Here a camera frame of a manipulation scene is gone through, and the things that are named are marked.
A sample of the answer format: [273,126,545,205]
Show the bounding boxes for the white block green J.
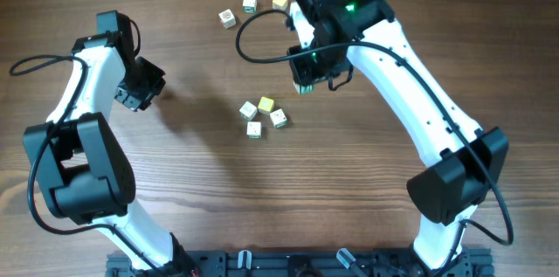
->
[246,121,262,139]

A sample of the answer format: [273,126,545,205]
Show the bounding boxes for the white block green V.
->
[270,108,287,128]

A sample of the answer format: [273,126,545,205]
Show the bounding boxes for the white block green side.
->
[242,0,258,14]

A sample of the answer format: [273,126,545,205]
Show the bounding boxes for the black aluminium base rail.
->
[105,247,495,277]

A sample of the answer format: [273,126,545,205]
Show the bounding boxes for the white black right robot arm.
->
[288,0,508,276]

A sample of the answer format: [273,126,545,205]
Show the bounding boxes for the yellow top plain block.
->
[272,0,289,10]

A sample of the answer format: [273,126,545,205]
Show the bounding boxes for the plain white picture block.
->
[239,101,258,121]

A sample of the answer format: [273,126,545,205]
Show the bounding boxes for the yellow top letter block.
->
[258,96,275,114]

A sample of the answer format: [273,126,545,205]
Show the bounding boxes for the white block red side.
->
[293,83,314,95]

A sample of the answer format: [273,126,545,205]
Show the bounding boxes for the white block brown drawing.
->
[218,9,236,29]

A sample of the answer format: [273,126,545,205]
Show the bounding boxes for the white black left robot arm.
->
[23,10,201,276]

